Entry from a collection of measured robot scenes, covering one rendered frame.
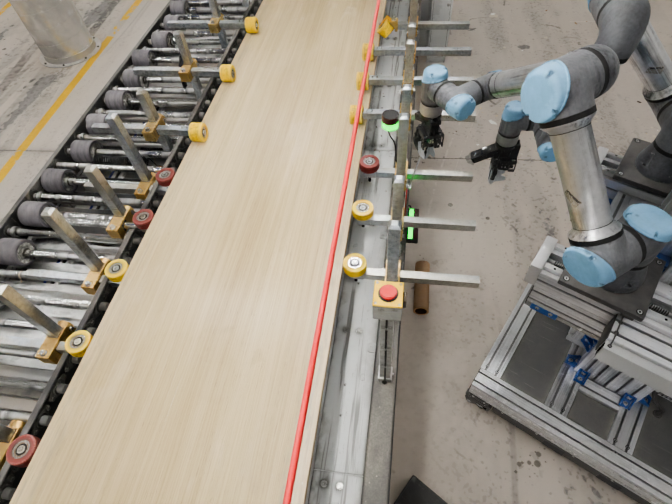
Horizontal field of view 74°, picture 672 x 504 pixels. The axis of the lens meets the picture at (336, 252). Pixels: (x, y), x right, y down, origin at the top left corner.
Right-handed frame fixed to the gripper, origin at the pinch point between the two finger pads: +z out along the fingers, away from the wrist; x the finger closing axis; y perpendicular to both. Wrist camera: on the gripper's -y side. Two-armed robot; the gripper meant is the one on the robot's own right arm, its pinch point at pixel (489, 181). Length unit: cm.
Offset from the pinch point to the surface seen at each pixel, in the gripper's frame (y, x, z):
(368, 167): -48.0, -3.7, -8.0
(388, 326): -35, -82, -26
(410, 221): -30.2, -26.0, -2.7
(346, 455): -45, -104, 21
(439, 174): -19.8, -1.1, -3.4
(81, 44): -345, 231, 71
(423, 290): -20, -7, 75
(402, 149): -35.0, -5.7, -19.5
